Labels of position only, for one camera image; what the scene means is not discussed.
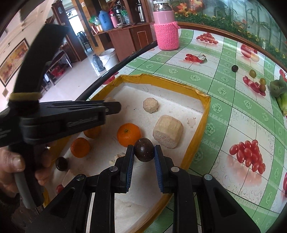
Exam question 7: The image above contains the dark passion fruit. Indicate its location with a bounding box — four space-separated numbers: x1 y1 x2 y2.
134 138 155 162

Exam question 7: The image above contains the large orange tangerine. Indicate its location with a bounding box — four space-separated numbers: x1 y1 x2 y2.
117 123 142 147

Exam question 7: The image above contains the round beige foam piece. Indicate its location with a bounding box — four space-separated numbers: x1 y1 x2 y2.
143 98 159 114

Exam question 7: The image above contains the large beige foam block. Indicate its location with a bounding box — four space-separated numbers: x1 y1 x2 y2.
153 115 183 149

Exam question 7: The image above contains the small orange tangerine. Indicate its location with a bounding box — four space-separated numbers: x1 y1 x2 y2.
70 137 91 158

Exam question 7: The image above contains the dark plum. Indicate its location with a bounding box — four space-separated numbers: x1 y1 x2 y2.
55 157 69 171

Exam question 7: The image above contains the red tomato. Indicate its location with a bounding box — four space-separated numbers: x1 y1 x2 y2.
56 184 64 194

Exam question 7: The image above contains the left hand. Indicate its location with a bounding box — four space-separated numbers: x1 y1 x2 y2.
0 143 60 198

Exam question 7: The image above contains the dark water bottle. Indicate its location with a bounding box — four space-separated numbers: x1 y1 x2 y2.
92 54 105 72

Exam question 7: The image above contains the white plastic bucket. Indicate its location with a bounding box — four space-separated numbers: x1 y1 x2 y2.
99 48 119 71

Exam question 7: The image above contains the white foam tray yellow rim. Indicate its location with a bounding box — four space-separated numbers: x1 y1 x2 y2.
44 74 211 232

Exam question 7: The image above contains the wooden cabinet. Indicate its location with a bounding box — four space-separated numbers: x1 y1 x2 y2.
96 23 156 62

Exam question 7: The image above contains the blue thermos jug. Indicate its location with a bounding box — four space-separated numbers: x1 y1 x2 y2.
98 10 114 31

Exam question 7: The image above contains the pink bottle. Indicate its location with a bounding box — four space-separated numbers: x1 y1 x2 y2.
109 10 119 28

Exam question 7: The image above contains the pink knitted jar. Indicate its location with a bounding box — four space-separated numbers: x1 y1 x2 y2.
153 1 180 51

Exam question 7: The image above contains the dark small fruit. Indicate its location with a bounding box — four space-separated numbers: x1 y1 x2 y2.
232 65 238 72

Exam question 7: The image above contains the brownish grape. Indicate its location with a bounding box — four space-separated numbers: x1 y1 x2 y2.
259 84 266 93

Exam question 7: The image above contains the green grape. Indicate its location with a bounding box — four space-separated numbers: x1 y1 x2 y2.
249 69 257 78
259 78 266 85

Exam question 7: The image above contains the green leafy vegetable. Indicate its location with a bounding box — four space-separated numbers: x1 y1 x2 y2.
269 75 287 116

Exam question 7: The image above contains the framed wall painting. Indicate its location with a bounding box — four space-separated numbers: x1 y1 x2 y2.
0 38 29 87

